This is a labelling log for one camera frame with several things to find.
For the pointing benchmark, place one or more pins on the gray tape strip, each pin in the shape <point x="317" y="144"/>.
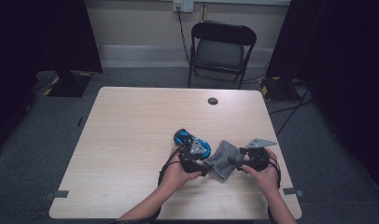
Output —
<point x="58" y="194"/>
<point x="291" y="191"/>

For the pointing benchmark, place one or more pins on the black stand base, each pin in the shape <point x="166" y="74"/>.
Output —
<point x="69" y="85"/>
<point x="279" y="90"/>

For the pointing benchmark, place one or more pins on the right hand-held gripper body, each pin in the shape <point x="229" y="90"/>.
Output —
<point x="257" y="158"/>

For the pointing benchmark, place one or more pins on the black folding chair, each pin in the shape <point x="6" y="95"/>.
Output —
<point x="223" y="32"/>

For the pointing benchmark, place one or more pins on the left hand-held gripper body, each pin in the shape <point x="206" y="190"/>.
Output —
<point x="190" y="161"/>

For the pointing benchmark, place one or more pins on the black curtain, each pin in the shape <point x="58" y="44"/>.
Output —
<point x="38" y="37"/>
<point x="343" y="62"/>

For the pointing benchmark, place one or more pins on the person's right hand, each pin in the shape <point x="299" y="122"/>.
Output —
<point x="267" y="180"/>

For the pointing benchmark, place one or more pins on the person's left hand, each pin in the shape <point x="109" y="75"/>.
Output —
<point x="173" y="177"/>

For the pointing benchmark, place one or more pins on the white wall socket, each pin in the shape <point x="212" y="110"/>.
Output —
<point x="183" y="5"/>

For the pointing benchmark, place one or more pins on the gray cloth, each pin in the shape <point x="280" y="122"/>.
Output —
<point x="223" y="158"/>

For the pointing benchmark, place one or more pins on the small black floor marker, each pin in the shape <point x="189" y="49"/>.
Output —
<point x="80" y="121"/>

